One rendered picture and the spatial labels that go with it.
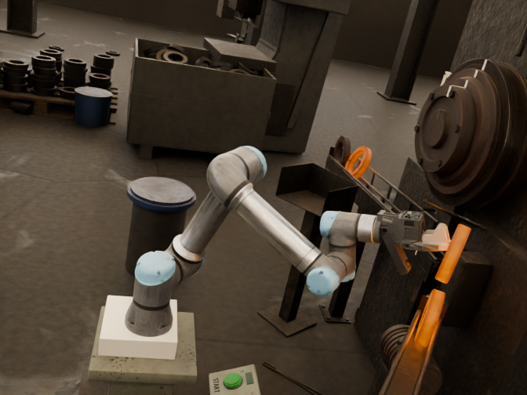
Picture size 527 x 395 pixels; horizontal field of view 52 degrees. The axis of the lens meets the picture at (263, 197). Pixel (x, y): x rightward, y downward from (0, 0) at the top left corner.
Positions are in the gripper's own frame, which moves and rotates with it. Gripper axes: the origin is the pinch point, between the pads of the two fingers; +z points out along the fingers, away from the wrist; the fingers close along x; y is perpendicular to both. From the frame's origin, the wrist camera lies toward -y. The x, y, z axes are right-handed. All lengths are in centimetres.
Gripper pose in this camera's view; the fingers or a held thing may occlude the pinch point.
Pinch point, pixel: (455, 247)
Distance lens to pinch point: 146.8
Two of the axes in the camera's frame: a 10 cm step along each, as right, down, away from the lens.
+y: -0.3, -9.6, -2.8
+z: 9.0, 1.0, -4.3
